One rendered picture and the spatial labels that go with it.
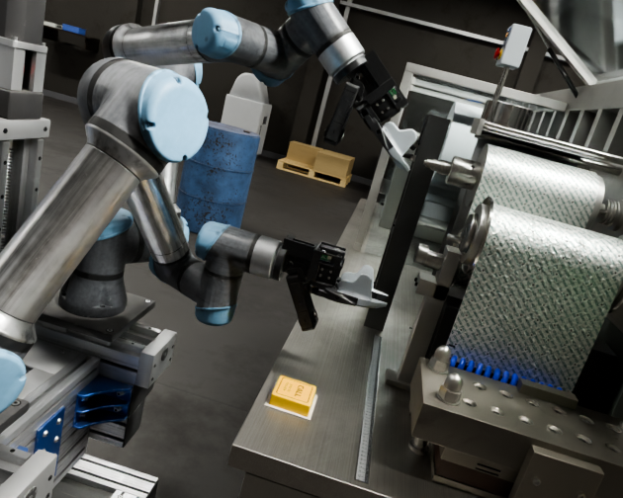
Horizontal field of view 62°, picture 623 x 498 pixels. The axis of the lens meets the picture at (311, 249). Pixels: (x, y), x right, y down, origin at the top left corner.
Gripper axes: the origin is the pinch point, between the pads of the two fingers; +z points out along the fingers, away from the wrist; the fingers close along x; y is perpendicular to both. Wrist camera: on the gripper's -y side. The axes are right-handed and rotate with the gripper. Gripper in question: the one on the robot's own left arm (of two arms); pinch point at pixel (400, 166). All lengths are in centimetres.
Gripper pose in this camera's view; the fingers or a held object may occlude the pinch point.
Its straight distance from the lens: 99.0
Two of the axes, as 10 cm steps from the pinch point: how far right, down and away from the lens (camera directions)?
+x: 1.6, -2.4, 9.6
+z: 5.7, 8.1, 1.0
